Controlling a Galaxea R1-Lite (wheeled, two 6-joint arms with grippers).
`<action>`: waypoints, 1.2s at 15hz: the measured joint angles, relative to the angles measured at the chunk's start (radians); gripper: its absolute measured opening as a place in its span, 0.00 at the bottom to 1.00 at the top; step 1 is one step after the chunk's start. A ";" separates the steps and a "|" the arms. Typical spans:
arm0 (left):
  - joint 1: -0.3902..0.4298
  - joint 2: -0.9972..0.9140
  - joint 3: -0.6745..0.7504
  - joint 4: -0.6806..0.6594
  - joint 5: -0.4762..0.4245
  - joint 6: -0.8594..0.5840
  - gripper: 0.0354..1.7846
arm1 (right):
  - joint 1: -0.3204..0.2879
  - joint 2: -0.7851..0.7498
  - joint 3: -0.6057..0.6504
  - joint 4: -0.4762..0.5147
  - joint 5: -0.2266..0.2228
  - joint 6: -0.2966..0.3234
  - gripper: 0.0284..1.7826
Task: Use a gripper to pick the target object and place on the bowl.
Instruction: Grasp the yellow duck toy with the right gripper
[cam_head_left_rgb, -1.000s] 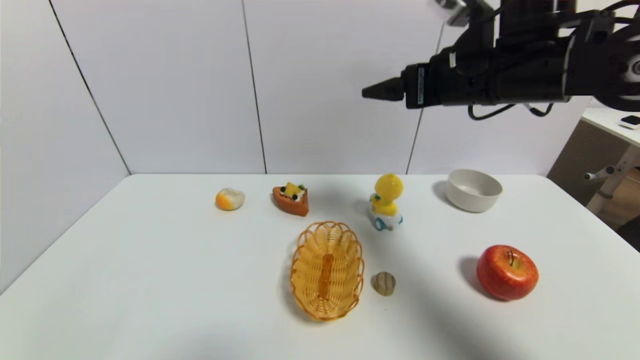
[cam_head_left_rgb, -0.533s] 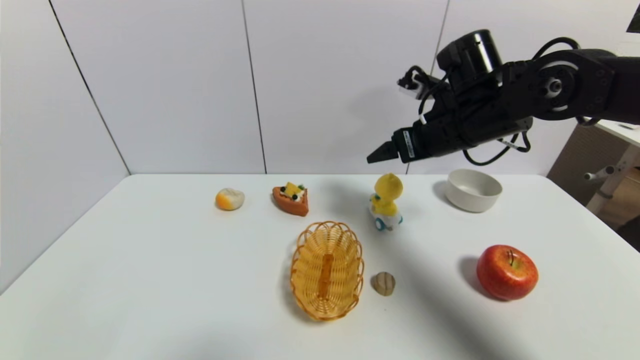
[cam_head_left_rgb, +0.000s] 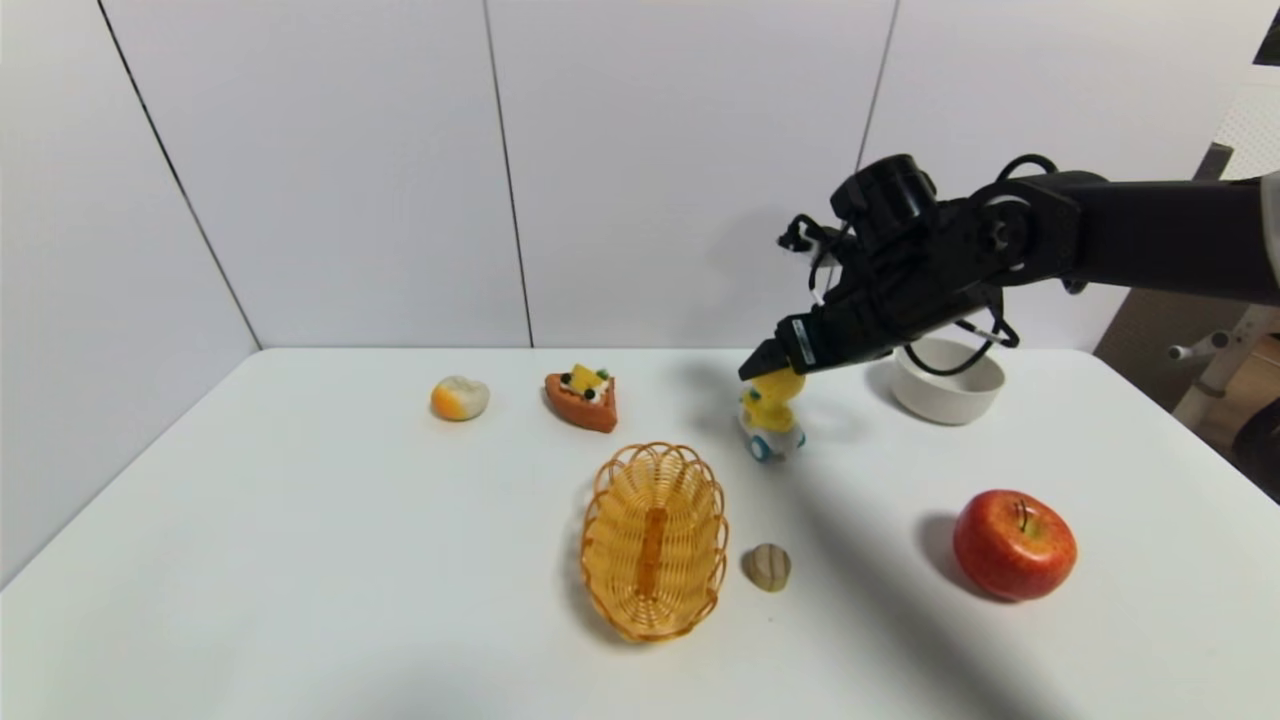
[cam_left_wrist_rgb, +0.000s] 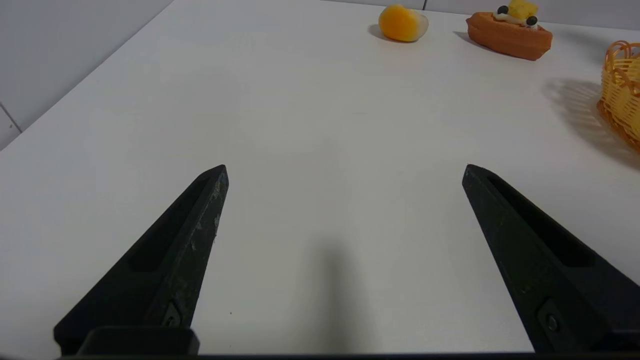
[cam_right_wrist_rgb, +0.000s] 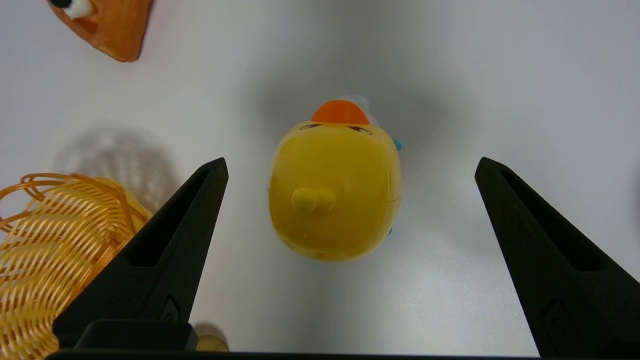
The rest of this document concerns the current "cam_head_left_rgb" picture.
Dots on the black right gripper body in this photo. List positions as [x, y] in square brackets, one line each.
[803, 342]

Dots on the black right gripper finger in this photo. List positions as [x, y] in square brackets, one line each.
[772, 370]
[770, 352]

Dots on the yellow duck toy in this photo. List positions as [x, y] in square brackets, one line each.
[770, 415]

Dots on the white ceramic bowl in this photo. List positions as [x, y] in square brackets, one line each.
[945, 385]

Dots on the brown toy cake slice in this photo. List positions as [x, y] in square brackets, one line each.
[583, 398]

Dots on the tan walnut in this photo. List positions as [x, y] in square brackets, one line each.
[767, 567]

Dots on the orange woven plastic basket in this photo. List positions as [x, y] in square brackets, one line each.
[655, 540]

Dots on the red apple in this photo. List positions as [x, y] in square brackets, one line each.
[1014, 545]

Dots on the orange and white bun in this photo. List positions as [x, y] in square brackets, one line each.
[459, 398]

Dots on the dark wheel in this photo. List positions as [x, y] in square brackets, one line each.
[1262, 450]

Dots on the black round wrist camera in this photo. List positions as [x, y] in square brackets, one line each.
[885, 200]

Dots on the white metal stand frame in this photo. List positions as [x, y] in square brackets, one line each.
[1225, 355]

